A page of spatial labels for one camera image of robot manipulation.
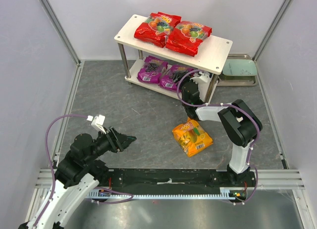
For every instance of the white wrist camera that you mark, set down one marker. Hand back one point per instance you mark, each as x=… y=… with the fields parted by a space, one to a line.
x=97 y=122
x=201 y=78

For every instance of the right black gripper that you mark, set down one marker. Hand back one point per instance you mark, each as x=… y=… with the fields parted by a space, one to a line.
x=186 y=83

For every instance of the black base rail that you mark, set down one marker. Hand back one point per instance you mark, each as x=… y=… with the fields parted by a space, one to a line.
x=175 y=180

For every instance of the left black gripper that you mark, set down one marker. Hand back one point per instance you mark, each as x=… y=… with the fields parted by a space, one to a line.
x=115 y=139

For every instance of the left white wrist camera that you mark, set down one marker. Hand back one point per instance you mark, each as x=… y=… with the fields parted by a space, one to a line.
x=97 y=122

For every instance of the white two-tier wooden shelf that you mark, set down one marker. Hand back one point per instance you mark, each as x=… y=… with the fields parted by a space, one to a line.
x=211 y=57

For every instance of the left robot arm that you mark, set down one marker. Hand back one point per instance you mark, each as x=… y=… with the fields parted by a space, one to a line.
x=76 y=175

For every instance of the orange mango candy bag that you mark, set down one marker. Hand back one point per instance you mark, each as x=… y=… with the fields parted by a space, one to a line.
x=192 y=137

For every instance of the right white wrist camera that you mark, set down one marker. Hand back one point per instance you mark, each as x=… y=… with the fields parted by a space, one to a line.
x=201 y=78

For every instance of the red fruit candy bag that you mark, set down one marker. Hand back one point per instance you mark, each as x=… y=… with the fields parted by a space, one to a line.
x=187 y=36
x=157 y=28

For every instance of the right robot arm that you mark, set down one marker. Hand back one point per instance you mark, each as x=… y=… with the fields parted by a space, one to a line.
x=240 y=123

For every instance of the white slotted cable duct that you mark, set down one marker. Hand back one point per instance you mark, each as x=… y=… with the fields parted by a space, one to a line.
x=222 y=194

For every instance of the metal tray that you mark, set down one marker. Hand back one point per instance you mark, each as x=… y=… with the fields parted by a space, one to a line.
x=227 y=81

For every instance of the purple grape candy bag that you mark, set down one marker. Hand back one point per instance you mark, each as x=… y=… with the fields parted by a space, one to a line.
x=152 y=70
x=171 y=78

